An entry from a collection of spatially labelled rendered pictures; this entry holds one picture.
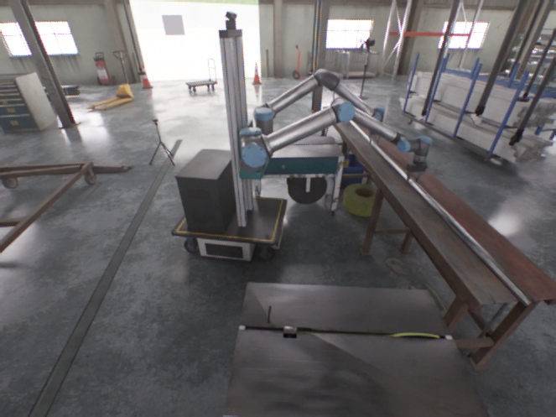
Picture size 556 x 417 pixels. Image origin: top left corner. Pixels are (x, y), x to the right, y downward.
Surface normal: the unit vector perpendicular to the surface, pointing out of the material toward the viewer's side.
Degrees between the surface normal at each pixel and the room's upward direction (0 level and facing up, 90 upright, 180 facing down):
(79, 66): 90
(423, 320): 0
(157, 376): 0
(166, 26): 90
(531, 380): 0
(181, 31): 90
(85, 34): 90
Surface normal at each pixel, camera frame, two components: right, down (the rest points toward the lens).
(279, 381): 0.00, -0.82
